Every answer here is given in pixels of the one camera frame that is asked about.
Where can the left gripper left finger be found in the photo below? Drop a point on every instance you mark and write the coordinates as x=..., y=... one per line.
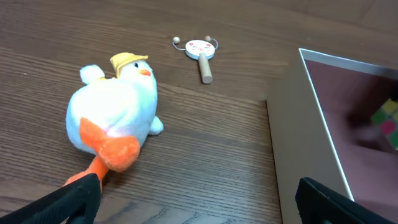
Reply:
x=77, y=202

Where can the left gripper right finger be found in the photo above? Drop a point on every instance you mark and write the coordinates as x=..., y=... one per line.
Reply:
x=317, y=203

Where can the colourful puzzle cube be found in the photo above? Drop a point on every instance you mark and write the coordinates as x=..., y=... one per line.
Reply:
x=385, y=118

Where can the white box pink interior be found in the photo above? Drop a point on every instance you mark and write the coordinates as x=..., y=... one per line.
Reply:
x=320, y=120

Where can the white plush duck toy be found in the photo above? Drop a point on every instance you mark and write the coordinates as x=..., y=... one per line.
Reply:
x=112, y=117

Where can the wooden pig rattle drum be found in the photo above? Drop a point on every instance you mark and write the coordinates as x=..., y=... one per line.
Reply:
x=202, y=51

